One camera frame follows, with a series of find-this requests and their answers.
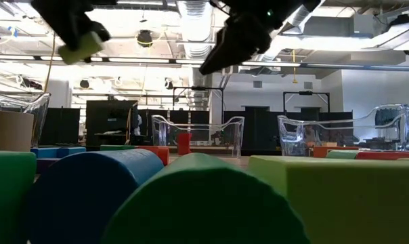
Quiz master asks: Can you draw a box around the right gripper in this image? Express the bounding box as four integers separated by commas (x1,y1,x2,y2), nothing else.
199,0,322,76

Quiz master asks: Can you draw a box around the long black partition wall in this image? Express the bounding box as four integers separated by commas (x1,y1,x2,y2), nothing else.
137,105,354,152

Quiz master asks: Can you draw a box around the orange block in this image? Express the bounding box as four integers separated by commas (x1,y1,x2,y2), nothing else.
312,146,360,159

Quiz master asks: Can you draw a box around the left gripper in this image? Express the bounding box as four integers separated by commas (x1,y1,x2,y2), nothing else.
30,0,119,48

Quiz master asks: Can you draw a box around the black partition panel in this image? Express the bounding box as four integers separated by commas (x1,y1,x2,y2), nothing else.
40,107,81,146

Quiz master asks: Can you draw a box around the clear plastic bin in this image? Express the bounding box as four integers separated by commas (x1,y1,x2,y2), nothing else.
0,91,52,150
277,103,409,157
151,114,245,159

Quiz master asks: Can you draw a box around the light green arch block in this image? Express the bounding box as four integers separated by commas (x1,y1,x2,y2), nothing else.
246,155,409,244

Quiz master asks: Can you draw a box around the yellow hanging cable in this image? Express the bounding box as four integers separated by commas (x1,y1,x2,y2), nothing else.
43,32,56,94

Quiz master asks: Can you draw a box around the red cylinder block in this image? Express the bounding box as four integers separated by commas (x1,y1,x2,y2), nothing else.
355,150,409,161
135,145,171,166

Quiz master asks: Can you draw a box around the light green cylinder block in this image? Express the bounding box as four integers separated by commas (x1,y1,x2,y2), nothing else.
58,31,104,65

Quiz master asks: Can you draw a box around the black cabinet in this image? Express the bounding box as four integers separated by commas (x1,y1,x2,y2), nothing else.
85,100,139,146

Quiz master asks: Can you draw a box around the black aluminium table frame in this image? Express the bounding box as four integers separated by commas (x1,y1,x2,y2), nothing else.
38,144,283,157

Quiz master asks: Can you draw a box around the blue rectangular block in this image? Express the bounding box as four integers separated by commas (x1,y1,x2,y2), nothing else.
30,146,87,159

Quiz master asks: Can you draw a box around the black gantry frame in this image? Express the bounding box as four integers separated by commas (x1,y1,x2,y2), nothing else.
172,86,225,116
282,90,330,115

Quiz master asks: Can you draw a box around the blue cylinder block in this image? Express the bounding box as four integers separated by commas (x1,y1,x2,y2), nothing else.
28,148,165,244

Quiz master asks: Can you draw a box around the short yellow hanging cord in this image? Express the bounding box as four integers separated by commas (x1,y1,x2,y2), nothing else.
291,49,299,84

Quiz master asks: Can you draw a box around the red rectangular block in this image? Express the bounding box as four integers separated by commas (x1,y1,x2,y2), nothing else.
177,132,193,156

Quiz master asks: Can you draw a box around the green rectangular block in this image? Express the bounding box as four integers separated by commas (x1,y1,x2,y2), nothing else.
326,149,361,160

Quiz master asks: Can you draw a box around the purple rectangular block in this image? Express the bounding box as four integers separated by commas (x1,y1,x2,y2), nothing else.
36,157,62,174

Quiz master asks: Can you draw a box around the person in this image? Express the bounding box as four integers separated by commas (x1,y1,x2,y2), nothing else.
305,124,324,144

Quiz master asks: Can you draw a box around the black ceiling camera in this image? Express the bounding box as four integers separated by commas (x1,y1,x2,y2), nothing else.
136,29,154,48

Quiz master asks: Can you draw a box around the natural wood cylinder block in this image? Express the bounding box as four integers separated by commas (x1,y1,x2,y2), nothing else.
0,110,35,153

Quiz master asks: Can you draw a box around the ceiling light strip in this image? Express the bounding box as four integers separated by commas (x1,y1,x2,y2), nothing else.
0,56,305,68

